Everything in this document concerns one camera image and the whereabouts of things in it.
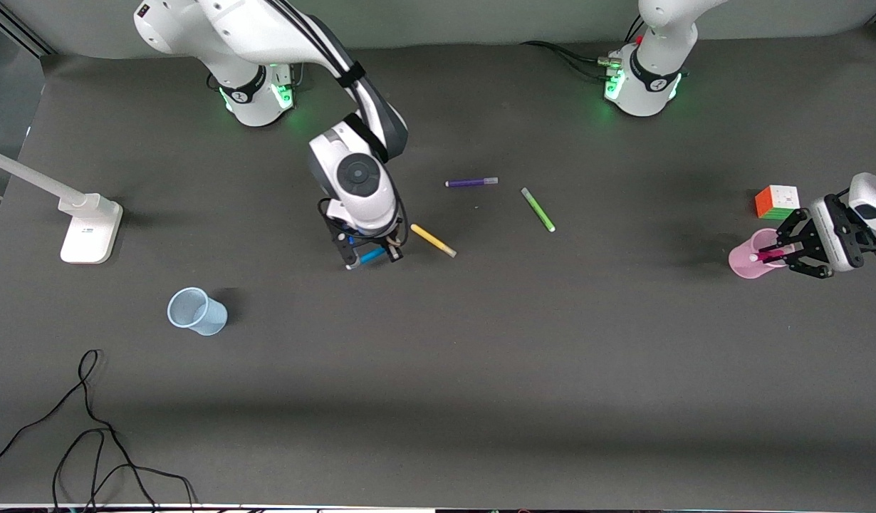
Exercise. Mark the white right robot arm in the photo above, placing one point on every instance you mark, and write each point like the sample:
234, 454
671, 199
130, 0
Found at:
267, 28

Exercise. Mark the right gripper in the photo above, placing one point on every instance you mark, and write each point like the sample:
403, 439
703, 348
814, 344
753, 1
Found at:
393, 249

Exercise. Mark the green marker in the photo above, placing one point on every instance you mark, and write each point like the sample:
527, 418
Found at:
538, 209

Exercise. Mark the translucent blue plastic cup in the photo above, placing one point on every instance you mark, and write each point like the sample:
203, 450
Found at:
196, 312

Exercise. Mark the pink marker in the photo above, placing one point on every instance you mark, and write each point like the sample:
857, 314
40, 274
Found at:
769, 254

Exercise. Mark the white stand with base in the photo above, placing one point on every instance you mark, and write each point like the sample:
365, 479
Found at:
89, 235

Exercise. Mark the dark metal frame rail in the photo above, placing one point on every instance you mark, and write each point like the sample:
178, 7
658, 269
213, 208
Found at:
25, 35

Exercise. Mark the translucent pink plastic cup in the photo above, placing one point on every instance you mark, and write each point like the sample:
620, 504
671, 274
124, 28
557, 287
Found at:
741, 262

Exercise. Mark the multicoloured puzzle cube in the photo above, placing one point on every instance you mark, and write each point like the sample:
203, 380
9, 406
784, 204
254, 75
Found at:
778, 202

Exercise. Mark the yellow marker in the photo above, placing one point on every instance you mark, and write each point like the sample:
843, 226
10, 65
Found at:
432, 240

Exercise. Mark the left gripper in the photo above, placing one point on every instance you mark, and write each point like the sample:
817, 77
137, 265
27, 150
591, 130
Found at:
810, 244

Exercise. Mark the purple marker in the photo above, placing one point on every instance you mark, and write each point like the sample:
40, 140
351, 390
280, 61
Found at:
470, 182

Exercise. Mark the blue marker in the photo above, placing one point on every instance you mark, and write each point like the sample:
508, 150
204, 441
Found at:
370, 255

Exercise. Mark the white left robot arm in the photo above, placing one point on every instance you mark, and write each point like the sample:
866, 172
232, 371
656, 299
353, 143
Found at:
655, 78

